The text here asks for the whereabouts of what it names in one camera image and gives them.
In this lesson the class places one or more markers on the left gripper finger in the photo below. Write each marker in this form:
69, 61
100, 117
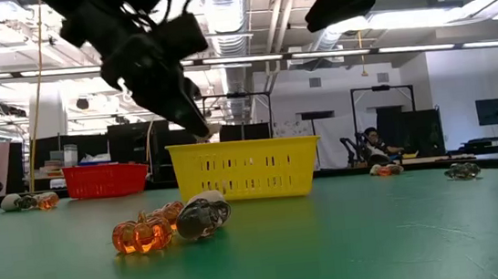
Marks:
194, 90
187, 118

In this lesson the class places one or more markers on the white plastic skull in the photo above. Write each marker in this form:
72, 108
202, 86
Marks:
210, 194
374, 169
10, 202
395, 169

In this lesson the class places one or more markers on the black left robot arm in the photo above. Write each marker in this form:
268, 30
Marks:
81, 13

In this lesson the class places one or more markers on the yellow plastic basket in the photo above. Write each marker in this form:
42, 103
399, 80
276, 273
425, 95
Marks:
247, 167

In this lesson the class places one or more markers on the red plastic basket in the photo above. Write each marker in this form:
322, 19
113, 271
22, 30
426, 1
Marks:
106, 180

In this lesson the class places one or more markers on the clear plastic container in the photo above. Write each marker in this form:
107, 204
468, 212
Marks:
70, 154

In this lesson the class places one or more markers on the black partition panel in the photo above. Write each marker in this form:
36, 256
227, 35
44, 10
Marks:
417, 128

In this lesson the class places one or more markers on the black background robot arms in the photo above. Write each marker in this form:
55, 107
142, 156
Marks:
351, 148

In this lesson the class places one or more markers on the black metal stand frame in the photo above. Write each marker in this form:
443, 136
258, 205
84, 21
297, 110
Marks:
381, 87
235, 95

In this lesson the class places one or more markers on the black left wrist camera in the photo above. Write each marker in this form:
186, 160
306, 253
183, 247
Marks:
181, 36

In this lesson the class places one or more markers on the silver ventilation duct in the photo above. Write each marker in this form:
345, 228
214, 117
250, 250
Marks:
225, 13
326, 40

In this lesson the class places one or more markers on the ceiling light rail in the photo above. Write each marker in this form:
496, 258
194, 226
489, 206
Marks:
241, 59

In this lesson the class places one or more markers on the black wall monitor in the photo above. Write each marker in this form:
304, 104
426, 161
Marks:
497, 111

